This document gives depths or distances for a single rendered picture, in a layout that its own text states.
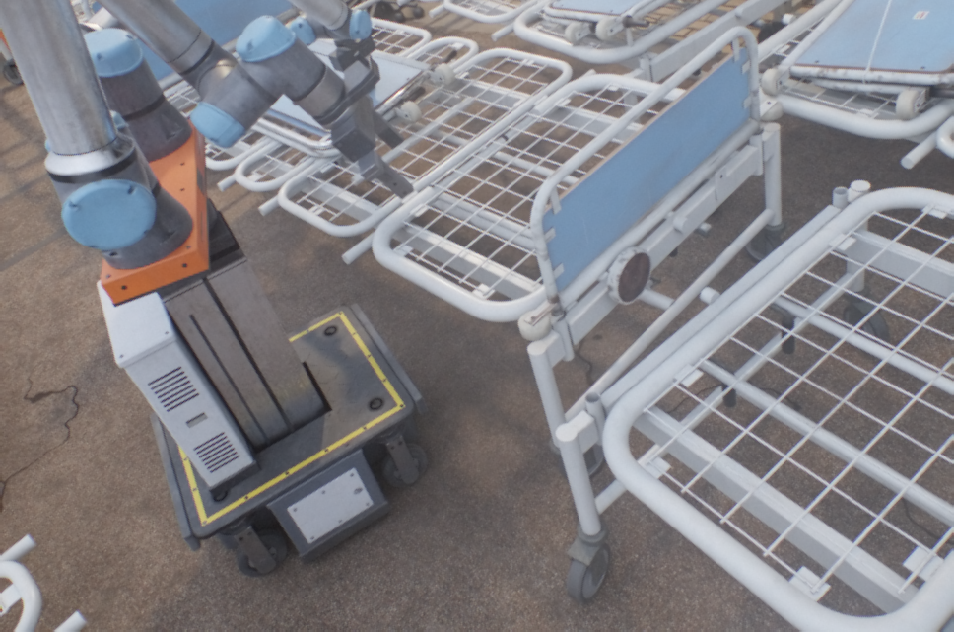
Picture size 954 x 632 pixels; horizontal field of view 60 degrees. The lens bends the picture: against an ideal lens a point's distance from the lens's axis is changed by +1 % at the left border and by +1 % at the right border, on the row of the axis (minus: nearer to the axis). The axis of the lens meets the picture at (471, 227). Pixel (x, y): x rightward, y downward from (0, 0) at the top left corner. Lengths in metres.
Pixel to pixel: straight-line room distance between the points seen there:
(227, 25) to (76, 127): 2.15
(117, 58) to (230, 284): 0.46
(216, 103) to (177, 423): 0.75
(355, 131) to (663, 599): 1.11
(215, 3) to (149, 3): 1.99
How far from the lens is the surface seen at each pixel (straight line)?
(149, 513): 2.38
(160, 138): 1.72
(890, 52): 2.20
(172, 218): 1.42
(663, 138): 1.76
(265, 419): 1.89
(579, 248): 1.63
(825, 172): 2.76
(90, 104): 1.20
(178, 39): 1.31
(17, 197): 4.24
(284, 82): 1.22
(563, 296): 1.63
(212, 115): 1.23
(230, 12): 3.31
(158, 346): 1.63
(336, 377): 1.99
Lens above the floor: 1.62
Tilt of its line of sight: 36 degrees down
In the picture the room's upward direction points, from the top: 17 degrees counter-clockwise
